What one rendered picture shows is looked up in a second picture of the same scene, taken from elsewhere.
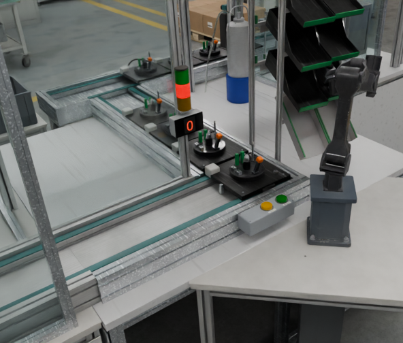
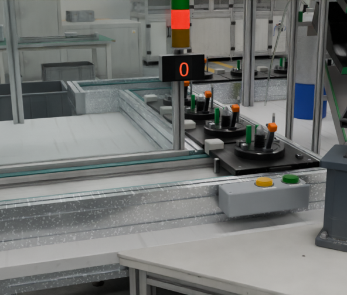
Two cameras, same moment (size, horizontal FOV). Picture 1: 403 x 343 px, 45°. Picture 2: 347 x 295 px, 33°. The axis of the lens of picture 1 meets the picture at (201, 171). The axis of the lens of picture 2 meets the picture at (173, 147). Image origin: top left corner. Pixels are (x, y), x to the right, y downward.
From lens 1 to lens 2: 0.66 m
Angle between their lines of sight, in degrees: 21
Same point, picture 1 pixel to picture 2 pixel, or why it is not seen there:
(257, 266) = (224, 254)
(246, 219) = (226, 190)
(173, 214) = (140, 182)
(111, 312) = not seen: outside the picture
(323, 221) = (339, 206)
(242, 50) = (313, 47)
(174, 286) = (95, 252)
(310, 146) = not seen: outside the picture
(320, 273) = (315, 277)
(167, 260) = (99, 220)
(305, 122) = not seen: outside the picture
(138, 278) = (51, 232)
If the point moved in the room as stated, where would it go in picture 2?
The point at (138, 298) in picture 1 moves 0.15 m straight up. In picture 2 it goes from (40, 254) to (35, 190)
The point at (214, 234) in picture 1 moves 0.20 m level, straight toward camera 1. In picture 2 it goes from (179, 205) to (150, 239)
